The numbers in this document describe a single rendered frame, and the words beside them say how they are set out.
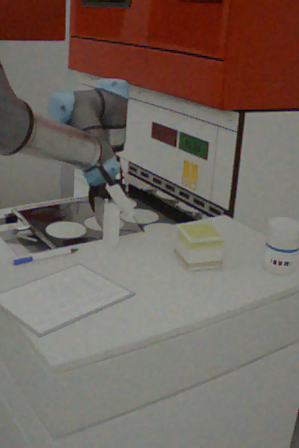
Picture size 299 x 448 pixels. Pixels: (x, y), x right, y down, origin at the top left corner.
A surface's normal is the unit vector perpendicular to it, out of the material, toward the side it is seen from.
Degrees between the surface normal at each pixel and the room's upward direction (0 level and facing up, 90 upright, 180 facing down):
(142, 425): 90
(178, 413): 90
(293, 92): 90
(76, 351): 0
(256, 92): 90
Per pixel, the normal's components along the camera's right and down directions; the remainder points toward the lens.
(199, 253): 0.32, 0.39
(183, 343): 0.56, 0.36
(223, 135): -0.82, 0.16
